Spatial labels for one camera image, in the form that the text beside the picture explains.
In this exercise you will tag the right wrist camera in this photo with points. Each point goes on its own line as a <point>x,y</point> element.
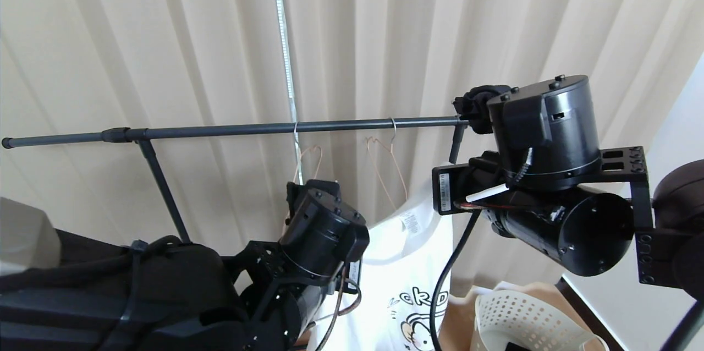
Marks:
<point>454,188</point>

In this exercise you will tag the beige curtain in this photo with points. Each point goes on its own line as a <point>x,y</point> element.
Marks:
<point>137,37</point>

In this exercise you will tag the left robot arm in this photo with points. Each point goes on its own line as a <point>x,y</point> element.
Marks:
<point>319,230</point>

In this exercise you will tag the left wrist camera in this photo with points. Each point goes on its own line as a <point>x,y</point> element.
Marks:
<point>352,273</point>

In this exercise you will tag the white laundry basket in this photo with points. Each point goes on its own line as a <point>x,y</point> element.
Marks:
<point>528,318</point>

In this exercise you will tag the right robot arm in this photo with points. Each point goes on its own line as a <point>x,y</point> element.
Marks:
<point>550,131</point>

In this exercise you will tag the pink clothes hanger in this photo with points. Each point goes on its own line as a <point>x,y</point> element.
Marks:
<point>296,130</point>
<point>392,126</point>

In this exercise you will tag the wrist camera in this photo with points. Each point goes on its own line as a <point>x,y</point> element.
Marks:
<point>352,273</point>
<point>454,188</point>

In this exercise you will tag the white printed t-shirt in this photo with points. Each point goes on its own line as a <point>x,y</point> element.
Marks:
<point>401,263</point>

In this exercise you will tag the black clothes rack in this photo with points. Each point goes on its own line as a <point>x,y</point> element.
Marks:
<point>220,131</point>

